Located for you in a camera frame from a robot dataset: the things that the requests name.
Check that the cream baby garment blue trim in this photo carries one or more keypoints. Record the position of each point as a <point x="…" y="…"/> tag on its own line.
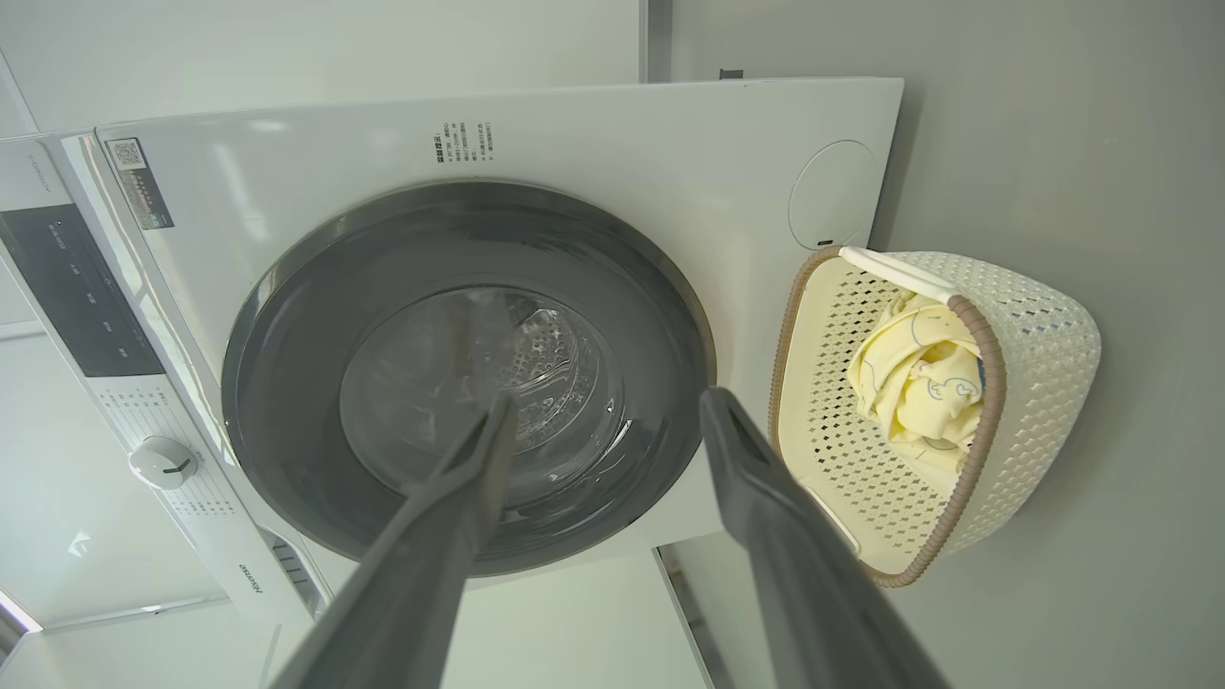
<point x="924" y="457"/>
<point x="919" y="368"/>

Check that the round grey glass washer door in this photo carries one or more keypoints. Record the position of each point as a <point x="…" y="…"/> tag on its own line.
<point x="287" y="383"/>

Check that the white round control knob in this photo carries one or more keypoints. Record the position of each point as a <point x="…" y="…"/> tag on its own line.
<point x="163" y="462"/>

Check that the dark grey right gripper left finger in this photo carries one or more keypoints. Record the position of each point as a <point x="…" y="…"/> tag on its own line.
<point x="431" y="555"/>

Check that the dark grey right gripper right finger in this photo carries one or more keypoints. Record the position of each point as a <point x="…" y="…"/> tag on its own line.
<point x="804" y="593"/>

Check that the cream perforated laundry basket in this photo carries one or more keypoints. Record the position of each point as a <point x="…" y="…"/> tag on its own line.
<point x="1043" y="383"/>

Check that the dark QR label sticker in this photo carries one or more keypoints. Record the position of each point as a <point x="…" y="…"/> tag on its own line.
<point x="142" y="187"/>

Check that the white front-load washing machine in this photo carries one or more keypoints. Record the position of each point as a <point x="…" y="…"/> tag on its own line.
<point x="622" y="153"/>

